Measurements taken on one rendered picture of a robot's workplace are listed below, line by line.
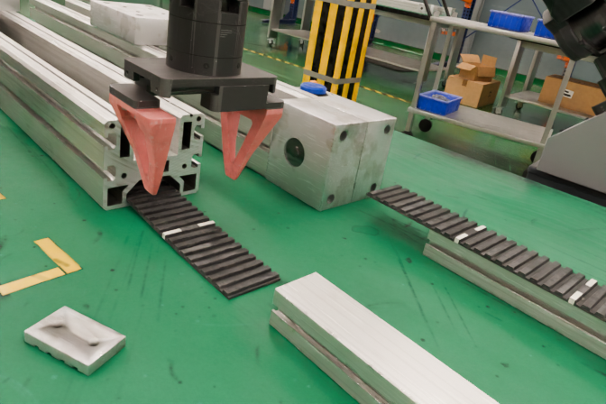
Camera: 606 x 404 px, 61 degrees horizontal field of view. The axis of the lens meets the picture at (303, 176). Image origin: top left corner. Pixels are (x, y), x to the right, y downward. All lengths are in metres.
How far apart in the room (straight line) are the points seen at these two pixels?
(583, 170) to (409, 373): 0.60
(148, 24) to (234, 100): 0.45
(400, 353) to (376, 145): 0.29
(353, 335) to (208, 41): 0.22
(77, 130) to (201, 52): 0.18
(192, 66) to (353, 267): 0.21
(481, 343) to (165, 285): 0.23
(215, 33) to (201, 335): 0.21
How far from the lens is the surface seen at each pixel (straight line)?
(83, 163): 0.52
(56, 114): 0.57
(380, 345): 0.32
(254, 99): 0.40
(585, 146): 0.86
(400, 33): 9.17
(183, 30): 0.38
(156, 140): 0.37
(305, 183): 0.54
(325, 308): 0.34
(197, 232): 0.45
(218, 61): 0.38
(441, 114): 3.53
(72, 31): 1.05
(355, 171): 0.55
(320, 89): 0.76
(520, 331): 0.44
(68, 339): 0.34
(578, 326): 0.46
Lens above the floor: 1.01
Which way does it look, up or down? 22 degrees down
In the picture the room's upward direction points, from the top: 10 degrees clockwise
